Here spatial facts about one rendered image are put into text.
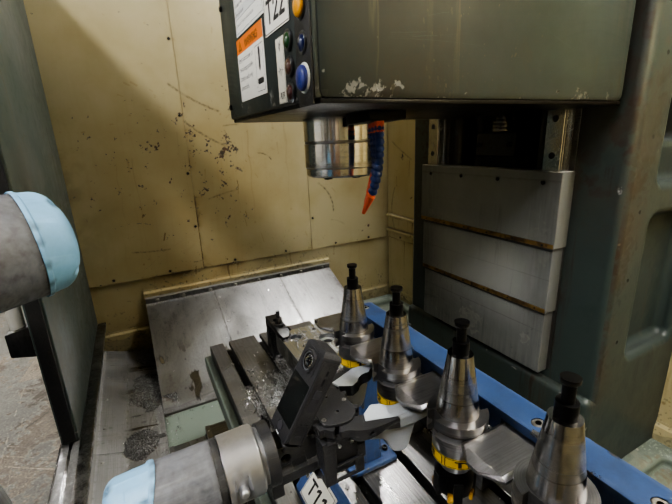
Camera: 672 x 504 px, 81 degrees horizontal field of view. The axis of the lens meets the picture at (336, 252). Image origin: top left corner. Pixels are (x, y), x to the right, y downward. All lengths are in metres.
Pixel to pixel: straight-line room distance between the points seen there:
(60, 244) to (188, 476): 0.27
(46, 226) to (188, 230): 1.36
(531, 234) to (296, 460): 0.78
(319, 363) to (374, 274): 1.83
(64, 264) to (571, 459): 0.50
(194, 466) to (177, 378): 1.17
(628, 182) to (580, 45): 0.31
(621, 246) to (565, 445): 0.71
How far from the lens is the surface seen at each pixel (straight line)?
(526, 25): 0.75
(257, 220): 1.89
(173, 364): 1.66
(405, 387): 0.50
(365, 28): 0.55
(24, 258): 0.48
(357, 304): 0.58
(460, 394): 0.43
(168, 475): 0.47
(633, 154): 1.00
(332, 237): 2.06
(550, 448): 0.37
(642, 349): 1.30
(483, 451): 0.44
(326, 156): 0.82
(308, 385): 0.45
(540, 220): 1.05
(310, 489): 0.78
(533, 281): 1.10
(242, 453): 0.47
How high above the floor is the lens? 1.51
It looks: 16 degrees down
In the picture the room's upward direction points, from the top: 2 degrees counter-clockwise
